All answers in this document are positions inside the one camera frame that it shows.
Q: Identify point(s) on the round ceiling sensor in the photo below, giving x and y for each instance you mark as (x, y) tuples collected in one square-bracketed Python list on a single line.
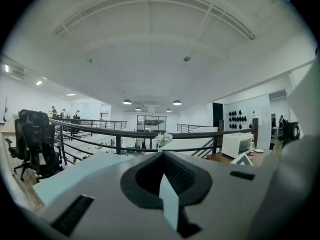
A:
[(186, 58), (89, 60)]

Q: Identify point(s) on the black metal railing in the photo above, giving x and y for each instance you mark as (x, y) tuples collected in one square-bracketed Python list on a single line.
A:
[(118, 144)]

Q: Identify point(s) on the black pendant lamp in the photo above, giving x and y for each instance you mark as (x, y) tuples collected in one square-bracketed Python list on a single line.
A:
[(168, 110), (177, 102), (127, 101), (138, 108)]

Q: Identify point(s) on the small white plate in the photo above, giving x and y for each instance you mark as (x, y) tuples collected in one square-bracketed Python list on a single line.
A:
[(259, 150)]

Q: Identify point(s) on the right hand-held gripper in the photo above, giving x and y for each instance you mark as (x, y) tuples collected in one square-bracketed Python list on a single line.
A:
[(307, 104)]

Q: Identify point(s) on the black mesh office chair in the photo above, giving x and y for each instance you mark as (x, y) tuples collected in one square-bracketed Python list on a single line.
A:
[(37, 139), (16, 149)]

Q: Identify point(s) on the ceiling light panel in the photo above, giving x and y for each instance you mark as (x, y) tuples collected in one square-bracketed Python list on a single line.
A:
[(70, 94), (39, 82)]

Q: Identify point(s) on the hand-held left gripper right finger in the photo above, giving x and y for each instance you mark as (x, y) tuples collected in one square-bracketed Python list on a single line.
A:
[(225, 196)]

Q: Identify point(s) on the red label plastic bottle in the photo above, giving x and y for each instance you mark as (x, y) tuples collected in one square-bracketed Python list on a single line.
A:
[(251, 150)]

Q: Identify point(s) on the group of black wall-mounted items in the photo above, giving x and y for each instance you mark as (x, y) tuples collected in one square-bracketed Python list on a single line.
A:
[(237, 119)]

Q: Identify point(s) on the dark wooden side table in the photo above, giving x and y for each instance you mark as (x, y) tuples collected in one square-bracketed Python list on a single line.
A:
[(217, 157)]

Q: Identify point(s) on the white toaster oven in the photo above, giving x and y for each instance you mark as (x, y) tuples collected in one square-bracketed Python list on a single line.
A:
[(235, 144)]

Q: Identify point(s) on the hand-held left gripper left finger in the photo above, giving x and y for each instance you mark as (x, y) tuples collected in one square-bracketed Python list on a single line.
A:
[(105, 209)]

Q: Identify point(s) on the white flowers in vase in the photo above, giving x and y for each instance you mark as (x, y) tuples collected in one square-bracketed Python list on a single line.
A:
[(163, 140)]

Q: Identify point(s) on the light blue table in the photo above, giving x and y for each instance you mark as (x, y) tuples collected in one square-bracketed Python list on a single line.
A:
[(62, 181)]

